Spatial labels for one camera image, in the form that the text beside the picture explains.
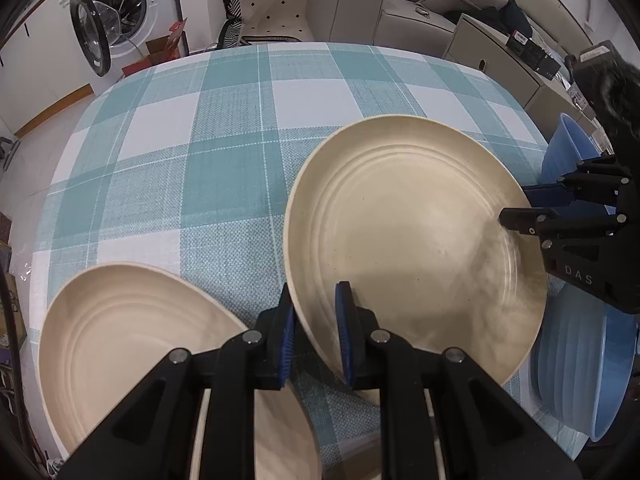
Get teal checked tablecloth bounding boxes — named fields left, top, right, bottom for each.
left=30, top=42, right=591, bottom=480

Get black strap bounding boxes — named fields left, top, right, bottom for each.
left=240, top=34, right=301, bottom=45

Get red cardboard box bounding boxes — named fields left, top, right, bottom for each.
left=121, top=17, right=190, bottom=78

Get beige ribbed plate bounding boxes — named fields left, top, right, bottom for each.
left=282, top=115, right=551, bottom=406
left=37, top=262, right=323, bottom=480

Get beige sofa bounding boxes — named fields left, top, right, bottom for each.
left=305, top=0, right=596, bottom=81

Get blue bowl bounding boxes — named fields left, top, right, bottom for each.
left=530, top=282, right=638, bottom=443
left=541, top=112, right=601, bottom=198

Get dark clothing pile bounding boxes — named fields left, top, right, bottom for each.
left=492, top=0, right=531, bottom=36

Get white kitchen base cabinet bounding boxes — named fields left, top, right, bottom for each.
left=0, top=0, right=96, bottom=136

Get person's dark jacket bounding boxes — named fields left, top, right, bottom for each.
left=600, top=62, right=640, bottom=161

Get beige bedside cabinet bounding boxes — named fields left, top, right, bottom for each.
left=442, top=12, right=576, bottom=126

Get white washing machine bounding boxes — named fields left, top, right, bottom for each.
left=57, top=0, right=183, bottom=78

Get black boxes with blue edge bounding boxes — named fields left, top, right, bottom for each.
left=505, top=30, right=561, bottom=81

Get black and white patterned rug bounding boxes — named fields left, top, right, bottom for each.
left=220, top=0, right=316, bottom=51

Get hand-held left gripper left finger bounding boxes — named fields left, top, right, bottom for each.
left=57, top=282, right=296, bottom=480

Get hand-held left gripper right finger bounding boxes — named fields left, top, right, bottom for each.
left=334, top=281, right=583, bottom=480

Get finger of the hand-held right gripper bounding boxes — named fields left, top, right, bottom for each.
left=499, top=206, right=628, bottom=252
left=522, top=154, right=632, bottom=208

